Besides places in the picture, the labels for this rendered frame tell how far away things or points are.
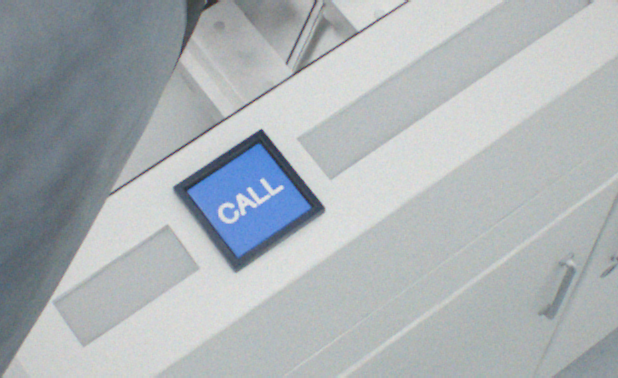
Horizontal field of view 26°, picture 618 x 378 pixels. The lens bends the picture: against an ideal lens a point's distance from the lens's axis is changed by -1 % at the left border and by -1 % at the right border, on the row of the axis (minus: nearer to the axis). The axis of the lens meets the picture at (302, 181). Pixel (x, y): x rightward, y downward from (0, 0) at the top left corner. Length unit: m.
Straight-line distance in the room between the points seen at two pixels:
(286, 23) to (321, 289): 0.19
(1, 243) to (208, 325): 0.47
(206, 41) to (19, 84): 0.60
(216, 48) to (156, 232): 0.15
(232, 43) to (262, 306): 0.18
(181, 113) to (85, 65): 0.67
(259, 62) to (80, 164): 0.58
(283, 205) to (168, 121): 0.20
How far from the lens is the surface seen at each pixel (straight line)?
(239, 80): 0.77
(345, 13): 0.79
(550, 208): 0.90
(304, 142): 0.70
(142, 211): 0.68
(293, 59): 0.79
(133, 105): 0.21
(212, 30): 0.79
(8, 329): 0.20
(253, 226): 0.67
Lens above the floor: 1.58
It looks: 66 degrees down
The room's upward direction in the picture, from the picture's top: 4 degrees counter-clockwise
